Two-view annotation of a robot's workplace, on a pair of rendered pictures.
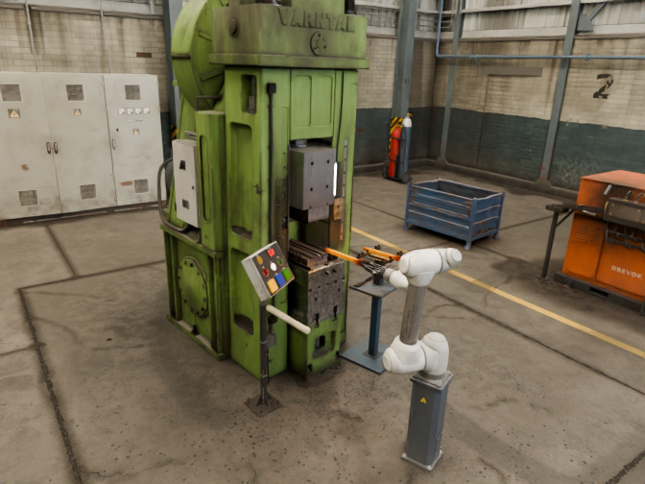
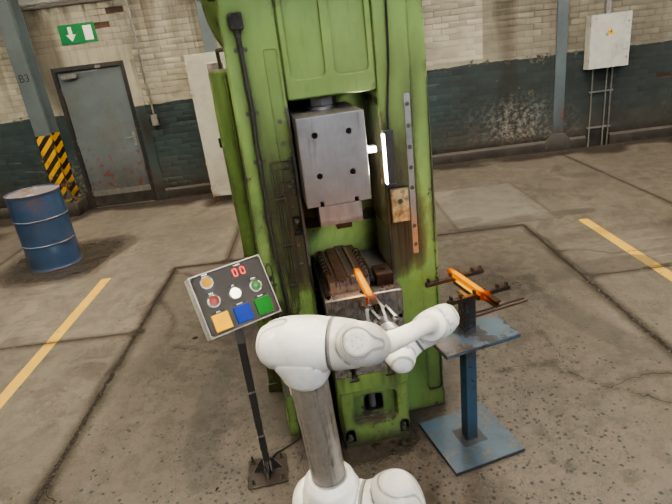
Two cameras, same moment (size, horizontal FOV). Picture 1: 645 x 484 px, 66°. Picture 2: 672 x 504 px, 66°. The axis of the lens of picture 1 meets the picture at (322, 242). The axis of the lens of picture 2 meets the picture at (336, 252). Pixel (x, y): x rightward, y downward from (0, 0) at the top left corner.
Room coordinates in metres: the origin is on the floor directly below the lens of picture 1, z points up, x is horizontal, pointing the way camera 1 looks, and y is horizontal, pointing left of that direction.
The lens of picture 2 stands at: (1.55, -1.27, 2.06)
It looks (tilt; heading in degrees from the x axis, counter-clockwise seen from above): 22 degrees down; 36
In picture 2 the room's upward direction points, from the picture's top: 7 degrees counter-clockwise
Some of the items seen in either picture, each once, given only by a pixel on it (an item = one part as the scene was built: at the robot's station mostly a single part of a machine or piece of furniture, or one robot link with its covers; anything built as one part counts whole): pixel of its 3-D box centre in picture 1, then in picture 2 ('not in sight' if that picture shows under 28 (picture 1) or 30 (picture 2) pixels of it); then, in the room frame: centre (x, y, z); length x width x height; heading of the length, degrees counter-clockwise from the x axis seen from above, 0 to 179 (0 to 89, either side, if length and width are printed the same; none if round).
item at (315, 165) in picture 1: (304, 173); (336, 150); (3.60, 0.15, 1.56); 0.42 x 0.39 x 0.40; 43
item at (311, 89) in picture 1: (293, 102); (319, 39); (3.71, 0.25, 2.06); 0.44 x 0.41 x 0.47; 43
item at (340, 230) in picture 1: (322, 215); (401, 212); (3.94, 0.00, 1.15); 0.44 x 0.26 x 2.30; 43
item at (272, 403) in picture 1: (263, 399); (266, 464); (2.98, 0.39, 0.05); 0.22 x 0.22 x 0.09; 43
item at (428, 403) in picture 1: (426, 417); not in sight; (2.52, -0.68, 0.30); 0.20 x 0.20 x 0.60; 56
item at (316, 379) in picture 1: (318, 373); (369, 443); (3.38, 0.00, 0.01); 0.58 x 0.39 x 0.01; 133
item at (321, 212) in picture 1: (299, 206); (333, 201); (3.57, 0.18, 1.32); 0.42 x 0.20 x 0.10; 43
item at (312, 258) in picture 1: (298, 252); (341, 267); (3.57, 0.18, 0.96); 0.42 x 0.20 x 0.09; 43
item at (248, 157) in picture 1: (256, 230); (279, 232); (3.48, 0.49, 1.15); 0.44 x 0.26 x 2.30; 43
